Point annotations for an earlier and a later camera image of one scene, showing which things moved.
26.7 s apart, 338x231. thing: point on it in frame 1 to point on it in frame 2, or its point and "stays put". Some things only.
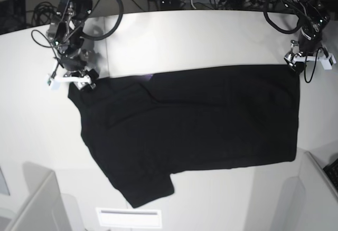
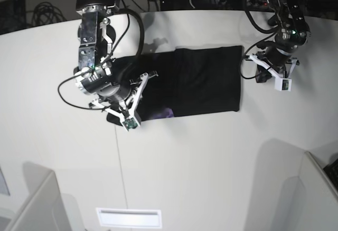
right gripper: [310, 40] to [278, 58]
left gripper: [72, 58] to [103, 83]
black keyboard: [331, 171] stays put
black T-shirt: [142, 128] to [190, 81]
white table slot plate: [129, 218] stays put
